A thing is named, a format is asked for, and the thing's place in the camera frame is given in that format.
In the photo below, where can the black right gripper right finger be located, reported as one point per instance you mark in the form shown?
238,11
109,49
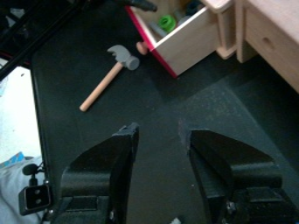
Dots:
230,163

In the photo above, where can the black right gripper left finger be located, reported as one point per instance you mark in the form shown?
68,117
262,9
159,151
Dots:
101,163

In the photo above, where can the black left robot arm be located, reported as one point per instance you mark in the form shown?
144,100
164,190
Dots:
136,4

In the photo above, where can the grey toy screw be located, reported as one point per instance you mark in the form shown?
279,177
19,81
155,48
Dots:
159,30

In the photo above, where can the blue toy screw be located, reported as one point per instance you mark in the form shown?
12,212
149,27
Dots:
194,7

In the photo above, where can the small black clamp device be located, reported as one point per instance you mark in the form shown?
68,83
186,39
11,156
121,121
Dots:
35,196

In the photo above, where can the white cloth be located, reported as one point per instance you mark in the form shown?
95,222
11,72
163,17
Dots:
17,192

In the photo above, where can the wooden toy hammer grey head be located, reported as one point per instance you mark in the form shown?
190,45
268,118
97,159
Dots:
115,67

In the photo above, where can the wooden drawer with red front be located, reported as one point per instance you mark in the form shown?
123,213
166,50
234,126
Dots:
183,38

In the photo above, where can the light wooden toy workbench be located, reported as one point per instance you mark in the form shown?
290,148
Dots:
259,32

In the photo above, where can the green toy nut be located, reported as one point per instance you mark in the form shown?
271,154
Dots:
167,23

